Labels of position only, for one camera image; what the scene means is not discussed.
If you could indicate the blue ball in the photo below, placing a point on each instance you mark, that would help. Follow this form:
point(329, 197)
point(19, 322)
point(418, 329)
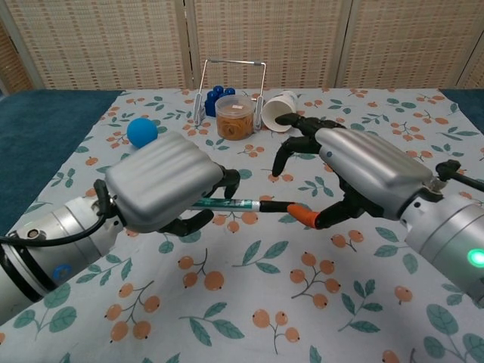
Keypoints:
point(141, 132)

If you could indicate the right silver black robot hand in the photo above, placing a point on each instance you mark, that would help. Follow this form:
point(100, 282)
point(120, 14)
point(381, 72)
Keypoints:
point(370, 166)

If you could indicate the woven bamboo screen panel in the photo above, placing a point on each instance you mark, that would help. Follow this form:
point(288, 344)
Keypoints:
point(13, 64)
point(408, 41)
point(268, 34)
point(475, 64)
point(102, 41)

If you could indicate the blue toy building brick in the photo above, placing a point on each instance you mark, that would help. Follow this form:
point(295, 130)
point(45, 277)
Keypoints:
point(211, 104)

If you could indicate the white paper cup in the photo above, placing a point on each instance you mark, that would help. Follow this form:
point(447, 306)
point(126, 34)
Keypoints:
point(278, 111)

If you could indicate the teal white marker body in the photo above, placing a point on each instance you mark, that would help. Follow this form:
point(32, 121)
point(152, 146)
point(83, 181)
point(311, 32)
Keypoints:
point(230, 204)

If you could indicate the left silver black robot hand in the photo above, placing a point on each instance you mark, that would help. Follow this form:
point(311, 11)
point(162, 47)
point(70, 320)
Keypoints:
point(162, 177)

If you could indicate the clear jar of rubber bands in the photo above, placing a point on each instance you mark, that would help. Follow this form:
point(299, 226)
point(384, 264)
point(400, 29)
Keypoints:
point(234, 119)

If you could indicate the black marker cap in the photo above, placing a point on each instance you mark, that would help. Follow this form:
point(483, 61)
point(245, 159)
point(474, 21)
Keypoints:
point(274, 207)

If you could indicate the floral printed tablecloth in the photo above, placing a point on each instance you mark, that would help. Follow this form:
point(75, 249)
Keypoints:
point(242, 283)

